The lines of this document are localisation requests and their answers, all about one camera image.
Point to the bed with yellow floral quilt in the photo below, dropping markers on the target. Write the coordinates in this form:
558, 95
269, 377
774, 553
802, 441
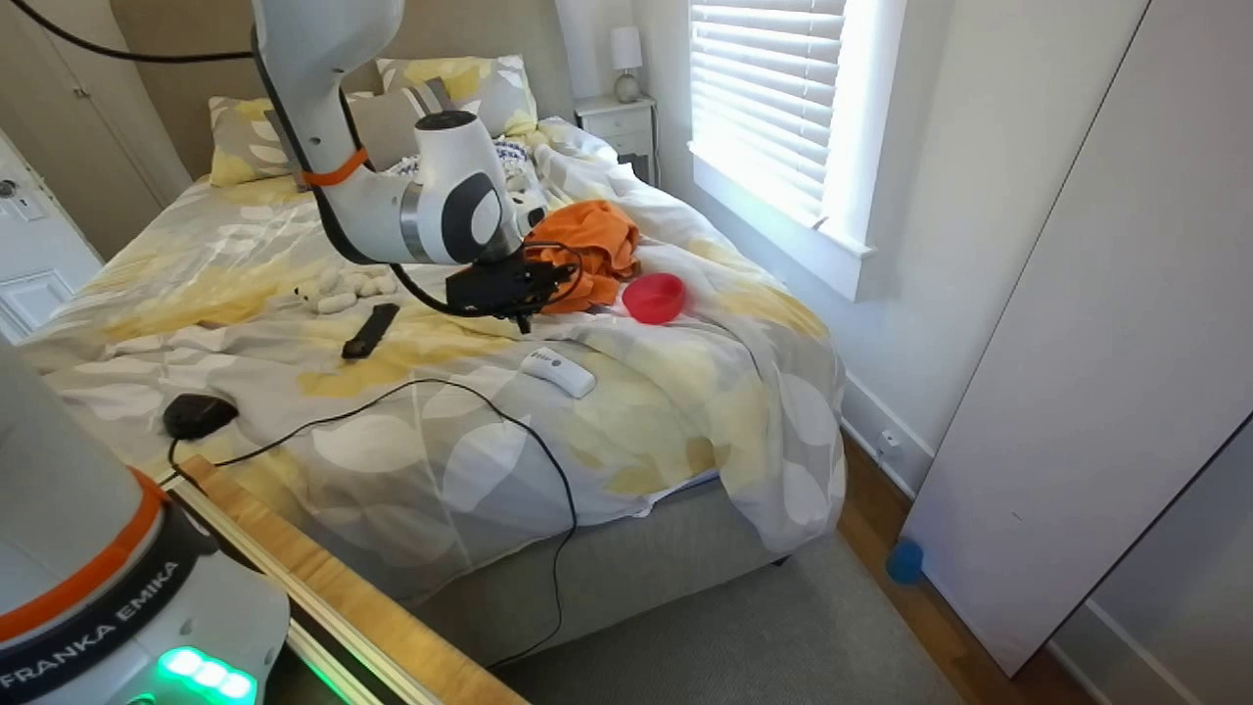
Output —
521, 442

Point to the white window blinds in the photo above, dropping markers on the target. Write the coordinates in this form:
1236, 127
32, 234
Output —
765, 104

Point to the red bowl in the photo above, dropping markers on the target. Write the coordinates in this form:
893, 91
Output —
655, 299

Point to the white knitted item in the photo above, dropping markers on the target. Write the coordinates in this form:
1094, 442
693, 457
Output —
333, 292

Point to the white leaning board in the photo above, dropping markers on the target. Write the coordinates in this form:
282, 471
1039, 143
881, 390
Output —
1097, 367

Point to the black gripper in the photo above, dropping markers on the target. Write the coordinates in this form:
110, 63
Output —
488, 286

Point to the black remote control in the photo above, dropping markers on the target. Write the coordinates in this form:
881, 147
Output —
368, 330

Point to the blue round object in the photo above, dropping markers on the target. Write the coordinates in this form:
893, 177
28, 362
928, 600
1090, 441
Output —
905, 561

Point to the grey bed base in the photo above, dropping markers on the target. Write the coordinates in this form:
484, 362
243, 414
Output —
612, 561

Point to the white nightstand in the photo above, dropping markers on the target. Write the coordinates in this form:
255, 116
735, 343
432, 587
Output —
621, 132

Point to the white remote control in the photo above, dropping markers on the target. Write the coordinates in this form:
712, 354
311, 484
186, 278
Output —
558, 372

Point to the black computer mouse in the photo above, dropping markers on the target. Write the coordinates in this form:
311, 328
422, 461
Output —
199, 418

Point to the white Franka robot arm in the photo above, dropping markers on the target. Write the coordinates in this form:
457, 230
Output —
379, 197

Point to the small white table lamp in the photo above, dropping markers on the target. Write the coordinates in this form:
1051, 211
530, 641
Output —
629, 59

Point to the orange cloth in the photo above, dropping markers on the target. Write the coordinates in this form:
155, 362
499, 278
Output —
590, 249

